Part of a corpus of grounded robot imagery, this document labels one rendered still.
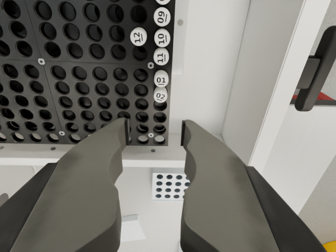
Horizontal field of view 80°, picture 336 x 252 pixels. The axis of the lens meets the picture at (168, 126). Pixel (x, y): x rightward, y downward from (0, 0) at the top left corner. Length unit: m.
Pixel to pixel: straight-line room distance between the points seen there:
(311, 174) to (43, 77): 0.53
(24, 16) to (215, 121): 0.23
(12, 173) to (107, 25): 0.30
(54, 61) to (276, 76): 0.18
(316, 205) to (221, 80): 2.05
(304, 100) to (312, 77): 0.02
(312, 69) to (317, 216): 2.23
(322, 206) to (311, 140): 1.83
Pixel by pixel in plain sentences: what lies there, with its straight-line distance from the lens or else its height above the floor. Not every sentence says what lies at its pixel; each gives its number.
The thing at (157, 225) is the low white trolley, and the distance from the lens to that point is 0.60.
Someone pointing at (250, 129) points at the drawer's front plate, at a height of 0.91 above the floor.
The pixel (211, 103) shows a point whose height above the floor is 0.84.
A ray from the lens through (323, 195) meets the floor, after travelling 2.18.
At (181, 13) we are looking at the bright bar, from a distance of 0.23.
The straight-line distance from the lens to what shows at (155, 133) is 0.21.
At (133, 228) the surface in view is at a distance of 0.59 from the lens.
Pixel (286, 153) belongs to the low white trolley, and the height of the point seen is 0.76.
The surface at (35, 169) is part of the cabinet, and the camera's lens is 0.46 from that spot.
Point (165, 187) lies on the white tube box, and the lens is 0.43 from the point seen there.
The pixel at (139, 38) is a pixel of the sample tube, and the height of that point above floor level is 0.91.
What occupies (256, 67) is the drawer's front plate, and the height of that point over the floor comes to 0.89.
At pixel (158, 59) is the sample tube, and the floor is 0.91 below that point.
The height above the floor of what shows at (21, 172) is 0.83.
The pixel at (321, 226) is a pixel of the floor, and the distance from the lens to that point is 2.57.
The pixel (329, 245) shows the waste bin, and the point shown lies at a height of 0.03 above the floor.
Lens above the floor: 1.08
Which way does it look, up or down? 58 degrees down
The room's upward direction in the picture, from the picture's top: 177 degrees clockwise
